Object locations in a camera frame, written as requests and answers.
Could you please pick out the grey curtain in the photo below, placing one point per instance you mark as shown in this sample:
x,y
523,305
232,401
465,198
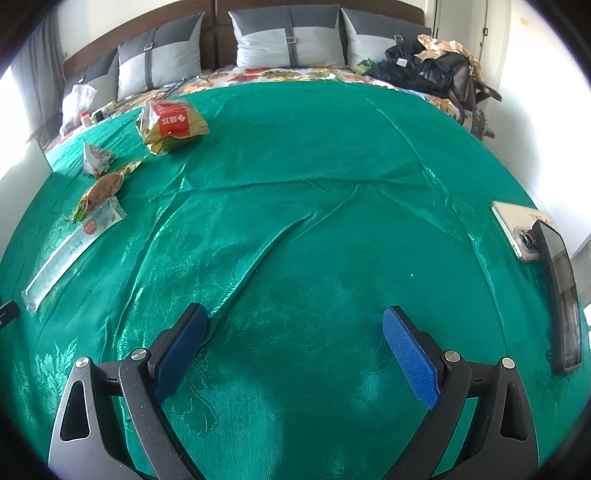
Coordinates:
x,y
37,78

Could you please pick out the window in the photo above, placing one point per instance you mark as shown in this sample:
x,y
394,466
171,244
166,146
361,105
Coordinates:
x,y
18,120

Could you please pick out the brown snack clear packet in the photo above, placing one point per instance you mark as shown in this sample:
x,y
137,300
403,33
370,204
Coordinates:
x,y
101,187

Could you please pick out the gold smartphone clear case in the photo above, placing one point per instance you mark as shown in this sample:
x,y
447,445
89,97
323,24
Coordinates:
x,y
512,226

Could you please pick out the small white bottle red cap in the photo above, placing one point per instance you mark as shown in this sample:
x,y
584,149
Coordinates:
x,y
86,121

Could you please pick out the yellow snack packet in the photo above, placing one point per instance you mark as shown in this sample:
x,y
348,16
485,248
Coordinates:
x,y
131,166

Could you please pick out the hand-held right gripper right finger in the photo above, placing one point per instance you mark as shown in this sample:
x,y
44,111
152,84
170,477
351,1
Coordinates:
x,y
411,355

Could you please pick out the white cardboard box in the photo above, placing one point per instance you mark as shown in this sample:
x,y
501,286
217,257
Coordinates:
x,y
34,159

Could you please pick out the silver triangular snack packet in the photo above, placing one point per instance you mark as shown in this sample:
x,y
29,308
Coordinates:
x,y
94,157

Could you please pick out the floral bedsheet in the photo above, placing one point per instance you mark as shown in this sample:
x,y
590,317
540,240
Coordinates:
x,y
286,74

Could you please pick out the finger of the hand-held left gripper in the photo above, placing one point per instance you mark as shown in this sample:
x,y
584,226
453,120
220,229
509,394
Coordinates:
x,y
7,313

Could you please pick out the long cream white snack packet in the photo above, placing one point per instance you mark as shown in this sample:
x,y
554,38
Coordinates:
x,y
60,263

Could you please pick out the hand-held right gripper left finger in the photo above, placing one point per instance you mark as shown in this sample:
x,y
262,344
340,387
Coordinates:
x,y
178,355

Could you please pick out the clear plastic bag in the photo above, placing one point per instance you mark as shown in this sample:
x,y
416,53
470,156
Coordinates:
x,y
76,104

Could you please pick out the white door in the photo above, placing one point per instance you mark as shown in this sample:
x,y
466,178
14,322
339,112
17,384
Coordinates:
x,y
461,18

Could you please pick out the brown handbag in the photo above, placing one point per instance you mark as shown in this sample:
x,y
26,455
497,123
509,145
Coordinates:
x,y
466,87

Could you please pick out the green satin cloth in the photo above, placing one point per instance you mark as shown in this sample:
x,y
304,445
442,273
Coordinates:
x,y
300,184

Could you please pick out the small green-edged snack packet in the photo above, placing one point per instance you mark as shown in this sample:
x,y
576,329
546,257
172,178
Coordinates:
x,y
78,213

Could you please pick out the green and red snack packet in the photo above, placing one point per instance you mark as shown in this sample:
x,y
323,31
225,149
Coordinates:
x,y
173,122

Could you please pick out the grey two-tone pillow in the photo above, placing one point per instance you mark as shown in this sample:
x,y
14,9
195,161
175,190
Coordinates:
x,y
92,78
286,37
374,32
161,50

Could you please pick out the beige crumpled cloth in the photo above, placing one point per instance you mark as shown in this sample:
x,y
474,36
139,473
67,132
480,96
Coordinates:
x,y
443,48

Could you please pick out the dark clothing pile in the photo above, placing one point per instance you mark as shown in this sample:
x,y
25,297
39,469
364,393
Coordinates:
x,y
415,69

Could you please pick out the black smartphone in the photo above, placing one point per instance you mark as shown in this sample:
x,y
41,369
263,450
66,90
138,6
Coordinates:
x,y
561,286

